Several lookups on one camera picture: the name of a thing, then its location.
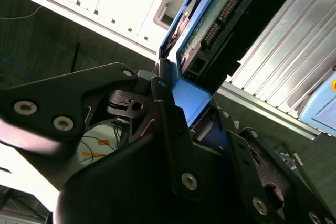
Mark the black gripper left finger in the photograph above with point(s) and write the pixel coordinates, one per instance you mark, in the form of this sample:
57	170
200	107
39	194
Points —
52	98

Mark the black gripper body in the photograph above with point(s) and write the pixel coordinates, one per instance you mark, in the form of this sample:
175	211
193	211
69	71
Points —
131	182

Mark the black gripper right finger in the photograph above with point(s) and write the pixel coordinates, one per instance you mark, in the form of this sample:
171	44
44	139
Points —
244	166

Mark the hard disk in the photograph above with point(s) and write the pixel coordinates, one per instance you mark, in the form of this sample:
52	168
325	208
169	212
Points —
223	19

